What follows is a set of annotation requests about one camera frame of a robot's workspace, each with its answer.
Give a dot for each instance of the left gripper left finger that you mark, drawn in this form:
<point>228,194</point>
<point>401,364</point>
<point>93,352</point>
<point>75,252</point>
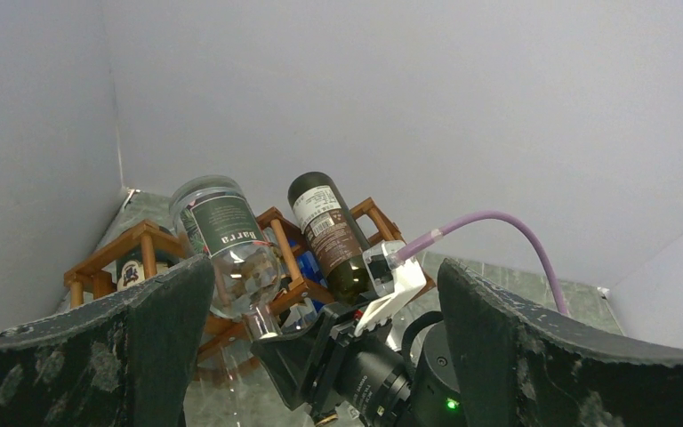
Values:
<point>125,359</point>

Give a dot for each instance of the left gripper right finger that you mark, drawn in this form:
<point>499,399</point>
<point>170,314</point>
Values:
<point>518,363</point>

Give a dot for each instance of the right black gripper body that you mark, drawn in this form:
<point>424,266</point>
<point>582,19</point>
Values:
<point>361,370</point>

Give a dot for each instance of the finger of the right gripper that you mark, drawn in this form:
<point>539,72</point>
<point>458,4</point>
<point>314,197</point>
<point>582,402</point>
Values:
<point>294,363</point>

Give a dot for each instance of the blue square Blue Dash bottle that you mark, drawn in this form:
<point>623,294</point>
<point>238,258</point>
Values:
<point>303,270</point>

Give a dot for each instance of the dark green wine bottle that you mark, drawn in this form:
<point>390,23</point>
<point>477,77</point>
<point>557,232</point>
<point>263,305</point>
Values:
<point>130,269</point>

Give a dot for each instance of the olive wine bottle black top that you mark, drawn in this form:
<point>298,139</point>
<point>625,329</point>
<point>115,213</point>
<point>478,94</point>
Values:
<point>332,233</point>

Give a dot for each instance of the clear bottle with silver cap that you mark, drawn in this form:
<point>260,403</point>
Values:
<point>211,216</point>

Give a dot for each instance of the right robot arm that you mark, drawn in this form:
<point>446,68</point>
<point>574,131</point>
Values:
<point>430,395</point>

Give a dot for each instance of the brown wooden wine rack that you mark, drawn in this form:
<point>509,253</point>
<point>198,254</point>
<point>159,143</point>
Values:
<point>90,276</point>

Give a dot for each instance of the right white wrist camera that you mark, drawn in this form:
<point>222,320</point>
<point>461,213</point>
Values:
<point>397,278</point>

